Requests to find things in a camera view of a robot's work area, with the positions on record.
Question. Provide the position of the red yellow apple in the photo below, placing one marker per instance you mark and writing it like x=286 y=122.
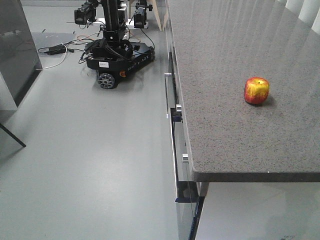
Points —
x=256 y=90

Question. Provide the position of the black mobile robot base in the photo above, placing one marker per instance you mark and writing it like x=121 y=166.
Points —
x=116 y=60

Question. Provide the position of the grey kitchen counter cabinet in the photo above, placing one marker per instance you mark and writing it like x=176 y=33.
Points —
x=255 y=167

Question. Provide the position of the black robot column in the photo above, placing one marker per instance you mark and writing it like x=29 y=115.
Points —
x=114 y=29

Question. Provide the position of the wooden easel legs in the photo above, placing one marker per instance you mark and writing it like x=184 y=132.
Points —
x=151 y=6

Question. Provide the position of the black power adapter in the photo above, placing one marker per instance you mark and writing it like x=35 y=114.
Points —
x=53 y=50

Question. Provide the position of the dark grey cabinet panel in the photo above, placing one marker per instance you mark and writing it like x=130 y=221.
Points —
x=19 y=60

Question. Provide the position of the black camera unit right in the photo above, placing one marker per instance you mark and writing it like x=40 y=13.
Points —
x=139 y=18

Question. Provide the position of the black camera unit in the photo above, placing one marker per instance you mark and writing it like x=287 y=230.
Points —
x=86 y=13
x=139 y=18

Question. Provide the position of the black camera unit left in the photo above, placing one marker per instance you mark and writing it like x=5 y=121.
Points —
x=86 y=13

